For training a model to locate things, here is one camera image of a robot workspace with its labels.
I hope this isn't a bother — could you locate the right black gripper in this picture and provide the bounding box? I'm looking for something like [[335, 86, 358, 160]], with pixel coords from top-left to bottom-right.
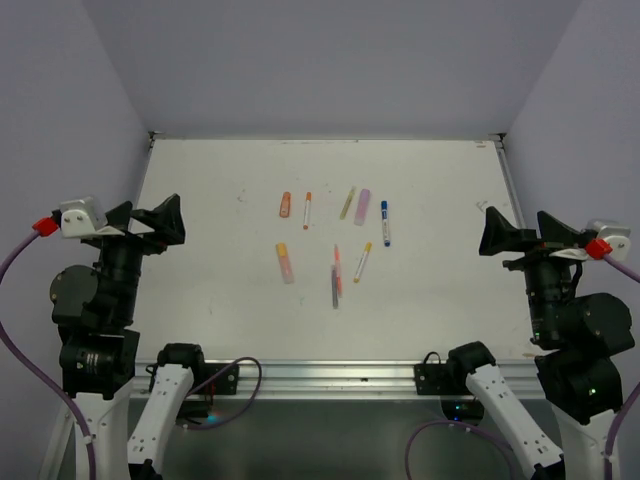
[[481, 201, 592, 339]]

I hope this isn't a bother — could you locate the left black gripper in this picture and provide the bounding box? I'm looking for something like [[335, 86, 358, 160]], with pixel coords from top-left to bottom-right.
[[93, 192, 184, 321]]

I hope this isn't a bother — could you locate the blue white marker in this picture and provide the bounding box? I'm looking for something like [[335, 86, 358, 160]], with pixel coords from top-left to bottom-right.
[[381, 200, 391, 247]]

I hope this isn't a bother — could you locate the yellow white marker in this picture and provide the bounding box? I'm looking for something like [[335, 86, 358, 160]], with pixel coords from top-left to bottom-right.
[[353, 242, 372, 283]]

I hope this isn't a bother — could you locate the red slim pen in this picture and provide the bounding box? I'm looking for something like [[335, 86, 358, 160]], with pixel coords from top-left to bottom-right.
[[334, 244, 343, 298]]

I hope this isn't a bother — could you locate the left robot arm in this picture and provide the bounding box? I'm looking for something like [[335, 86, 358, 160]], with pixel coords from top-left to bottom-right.
[[49, 194, 208, 479]]

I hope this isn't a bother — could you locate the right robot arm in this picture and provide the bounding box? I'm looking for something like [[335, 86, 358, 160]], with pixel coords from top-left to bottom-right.
[[445, 206, 638, 479]]

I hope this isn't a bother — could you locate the purple slim pen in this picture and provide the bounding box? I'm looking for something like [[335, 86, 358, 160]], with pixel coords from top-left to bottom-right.
[[331, 265, 339, 310]]

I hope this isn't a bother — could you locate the orange highlighter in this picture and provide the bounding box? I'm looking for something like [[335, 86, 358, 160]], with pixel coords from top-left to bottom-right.
[[279, 191, 291, 218]]

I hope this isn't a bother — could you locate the yellow capped pink highlighter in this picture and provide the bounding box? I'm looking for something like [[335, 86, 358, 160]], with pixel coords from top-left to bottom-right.
[[276, 243, 294, 284]]

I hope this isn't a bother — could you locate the orange capped white marker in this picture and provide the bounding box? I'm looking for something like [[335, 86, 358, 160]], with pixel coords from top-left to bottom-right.
[[303, 191, 312, 230]]

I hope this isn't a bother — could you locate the yellow green slim highlighter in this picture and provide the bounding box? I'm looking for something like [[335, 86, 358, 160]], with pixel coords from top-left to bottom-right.
[[339, 186, 356, 220]]

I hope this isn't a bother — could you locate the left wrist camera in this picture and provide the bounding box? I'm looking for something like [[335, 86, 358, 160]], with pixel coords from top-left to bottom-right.
[[59, 196, 107, 238]]

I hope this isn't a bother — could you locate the right base bracket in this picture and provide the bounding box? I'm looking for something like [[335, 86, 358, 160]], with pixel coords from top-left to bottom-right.
[[413, 351, 470, 396]]

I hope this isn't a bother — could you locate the base bracket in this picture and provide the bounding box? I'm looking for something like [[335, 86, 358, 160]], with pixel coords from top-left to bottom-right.
[[194, 362, 239, 397], [413, 351, 470, 396]]

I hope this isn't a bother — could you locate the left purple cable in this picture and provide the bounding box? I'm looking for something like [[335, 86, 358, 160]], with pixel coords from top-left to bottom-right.
[[0, 218, 99, 480]]

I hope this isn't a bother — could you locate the left base bracket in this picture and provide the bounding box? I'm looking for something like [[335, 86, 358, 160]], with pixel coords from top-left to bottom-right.
[[194, 362, 239, 397]]

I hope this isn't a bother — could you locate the aluminium rail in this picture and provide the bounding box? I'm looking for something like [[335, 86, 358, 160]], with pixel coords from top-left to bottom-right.
[[132, 359, 544, 401]]

